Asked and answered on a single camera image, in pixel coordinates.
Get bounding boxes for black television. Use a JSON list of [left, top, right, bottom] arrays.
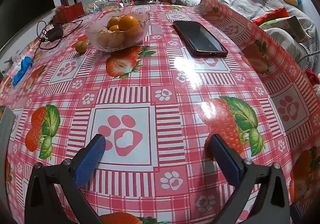
[[0, 0, 57, 39]]

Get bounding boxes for red gift box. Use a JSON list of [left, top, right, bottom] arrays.
[[54, 2, 85, 23]]

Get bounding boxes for clear plastic bags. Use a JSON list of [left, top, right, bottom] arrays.
[[85, 0, 118, 12]]

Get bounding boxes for clear glass bowl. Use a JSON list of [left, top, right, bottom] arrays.
[[85, 11, 151, 52]]

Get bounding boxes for black smartphone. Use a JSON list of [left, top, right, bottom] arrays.
[[173, 20, 229, 57]]

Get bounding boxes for grey tray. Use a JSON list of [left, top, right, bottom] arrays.
[[0, 106, 16, 164]]

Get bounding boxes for large orange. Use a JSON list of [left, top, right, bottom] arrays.
[[118, 15, 139, 32]]

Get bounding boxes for pale tangerine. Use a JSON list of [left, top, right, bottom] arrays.
[[99, 29, 125, 48]]

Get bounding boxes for small greenish tangerine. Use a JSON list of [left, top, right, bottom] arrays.
[[75, 41, 88, 53]]

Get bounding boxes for black charger with cable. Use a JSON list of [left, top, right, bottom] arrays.
[[37, 19, 84, 51]]

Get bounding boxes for red checked strawberry tablecloth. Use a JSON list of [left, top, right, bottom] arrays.
[[0, 0, 320, 224]]

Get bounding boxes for white fluffy cushion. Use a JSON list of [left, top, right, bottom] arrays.
[[176, 0, 202, 7]]

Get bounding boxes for red cloth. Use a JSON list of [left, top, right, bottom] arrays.
[[306, 69, 320, 87]]

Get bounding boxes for red trimmed cushion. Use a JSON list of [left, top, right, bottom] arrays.
[[253, 8, 312, 39]]

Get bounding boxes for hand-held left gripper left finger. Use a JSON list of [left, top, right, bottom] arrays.
[[24, 134, 107, 224]]

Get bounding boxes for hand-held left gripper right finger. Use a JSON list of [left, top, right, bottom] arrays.
[[204, 134, 292, 224]]

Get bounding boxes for black power adapter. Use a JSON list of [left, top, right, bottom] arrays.
[[47, 26, 64, 41]]

